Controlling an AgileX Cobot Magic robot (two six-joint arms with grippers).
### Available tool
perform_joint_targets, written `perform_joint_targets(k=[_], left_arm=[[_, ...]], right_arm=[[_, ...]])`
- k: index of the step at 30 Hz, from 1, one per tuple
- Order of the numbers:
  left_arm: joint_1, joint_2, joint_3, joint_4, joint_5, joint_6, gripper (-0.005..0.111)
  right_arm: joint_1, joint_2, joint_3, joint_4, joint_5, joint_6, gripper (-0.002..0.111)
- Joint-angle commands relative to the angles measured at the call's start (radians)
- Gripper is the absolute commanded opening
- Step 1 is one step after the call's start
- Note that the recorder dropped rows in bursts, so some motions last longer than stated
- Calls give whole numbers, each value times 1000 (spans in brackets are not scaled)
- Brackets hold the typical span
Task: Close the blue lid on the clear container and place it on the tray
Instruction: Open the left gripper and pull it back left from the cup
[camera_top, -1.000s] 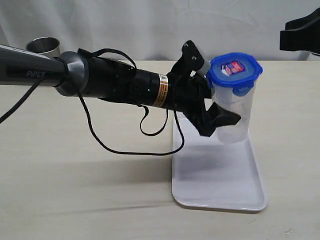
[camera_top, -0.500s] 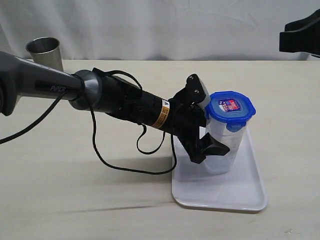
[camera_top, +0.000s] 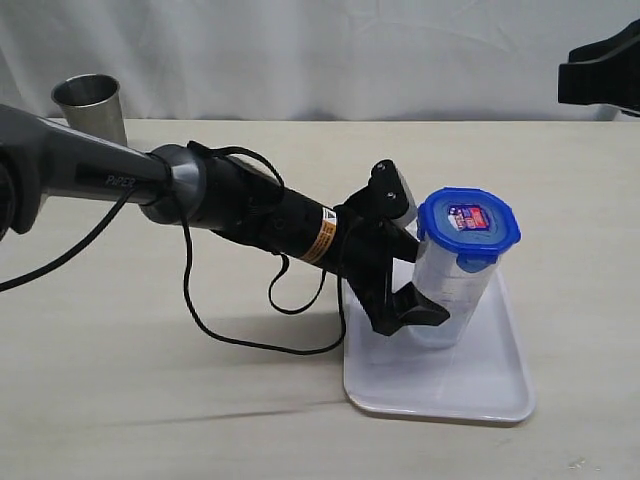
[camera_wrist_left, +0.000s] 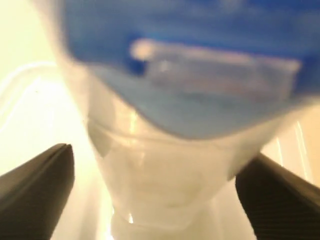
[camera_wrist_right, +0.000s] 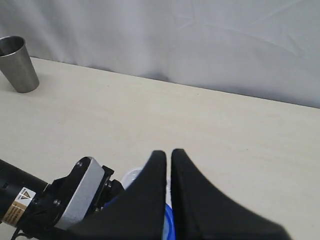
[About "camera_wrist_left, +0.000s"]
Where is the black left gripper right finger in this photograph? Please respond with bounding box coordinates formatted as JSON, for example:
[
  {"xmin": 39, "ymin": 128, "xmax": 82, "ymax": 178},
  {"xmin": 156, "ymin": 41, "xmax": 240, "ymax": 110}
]
[{"xmin": 235, "ymin": 153, "xmax": 320, "ymax": 240}]

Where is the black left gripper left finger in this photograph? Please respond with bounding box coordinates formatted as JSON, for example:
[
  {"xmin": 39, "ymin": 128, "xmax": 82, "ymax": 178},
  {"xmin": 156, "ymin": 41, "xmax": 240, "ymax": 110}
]
[{"xmin": 0, "ymin": 143, "xmax": 75, "ymax": 240}]

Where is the clear plastic tall container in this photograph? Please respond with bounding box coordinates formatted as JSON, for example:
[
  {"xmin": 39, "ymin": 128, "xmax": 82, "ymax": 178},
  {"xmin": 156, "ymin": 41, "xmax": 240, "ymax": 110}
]
[{"xmin": 34, "ymin": 0, "xmax": 320, "ymax": 240}]

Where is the blue plastic lid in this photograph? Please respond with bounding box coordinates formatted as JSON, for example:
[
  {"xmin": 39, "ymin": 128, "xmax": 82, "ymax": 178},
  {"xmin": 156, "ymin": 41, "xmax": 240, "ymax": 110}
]
[{"xmin": 58, "ymin": 0, "xmax": 320, "ymax": 139}]

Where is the white rectangular tray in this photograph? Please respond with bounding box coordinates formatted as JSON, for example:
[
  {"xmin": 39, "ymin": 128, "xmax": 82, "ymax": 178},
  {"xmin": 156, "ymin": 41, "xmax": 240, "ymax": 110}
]
[{"xmin": 0, "ymin": 61, "xmax": 113, "ymax": 240}]

